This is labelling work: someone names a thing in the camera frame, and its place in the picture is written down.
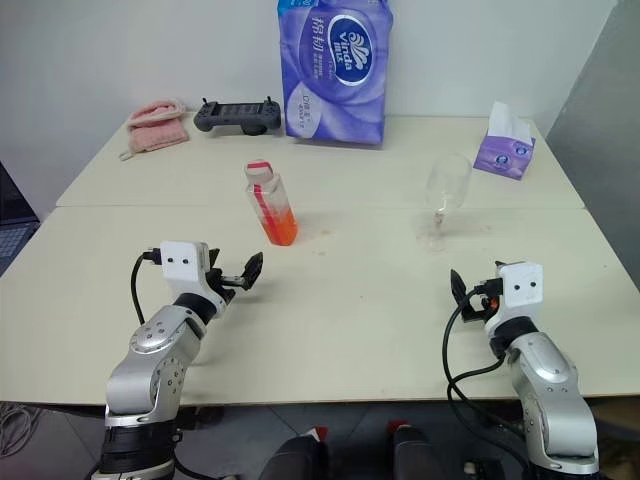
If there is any clear wine glass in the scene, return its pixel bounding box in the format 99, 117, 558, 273
411, 152, 474, 254

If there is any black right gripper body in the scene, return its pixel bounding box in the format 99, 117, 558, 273
460, 276, 503, 323

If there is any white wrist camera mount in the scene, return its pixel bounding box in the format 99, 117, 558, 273
483, 260, 545, 335
159, 241, 225, 321

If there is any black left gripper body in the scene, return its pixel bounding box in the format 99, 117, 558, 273
207, 267, 250, 304

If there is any grey handheld controller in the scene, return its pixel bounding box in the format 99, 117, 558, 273
193, 96, 285, 138

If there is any dark box beside table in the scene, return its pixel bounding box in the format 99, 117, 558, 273
0, 159, 40, 279

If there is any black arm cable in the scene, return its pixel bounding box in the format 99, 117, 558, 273
441, 278, 532, 474
130, 248, 164, 327

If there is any grey floor cable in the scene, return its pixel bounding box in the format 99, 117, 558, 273
0, 399, 42, 457

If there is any grey partition panel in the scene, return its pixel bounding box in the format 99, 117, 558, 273
543, 0, 640, 297

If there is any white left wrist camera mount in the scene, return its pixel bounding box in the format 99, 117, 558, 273
159, 241, 225, 321

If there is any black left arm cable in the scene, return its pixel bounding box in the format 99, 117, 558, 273
130, 248, 164, 327

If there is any pink towel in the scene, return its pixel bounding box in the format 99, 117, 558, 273
118, 98, 191, 163

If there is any dark rounded shape red tip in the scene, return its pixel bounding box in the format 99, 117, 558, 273
387, 419, 454, 480
258, 424, 332, 480

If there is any bottle with orange liquid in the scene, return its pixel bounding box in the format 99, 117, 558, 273
243, 159, 300, 247

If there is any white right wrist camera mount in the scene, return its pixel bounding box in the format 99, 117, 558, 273
483, 260, 545, 335

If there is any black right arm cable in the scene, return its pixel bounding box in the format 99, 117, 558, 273
441, 278, 532, 474

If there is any purple Vinda tissue pack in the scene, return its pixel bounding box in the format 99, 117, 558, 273
274, 0, 393, 147

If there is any purple tissue box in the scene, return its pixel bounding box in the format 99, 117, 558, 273
472, 101, 538, 183

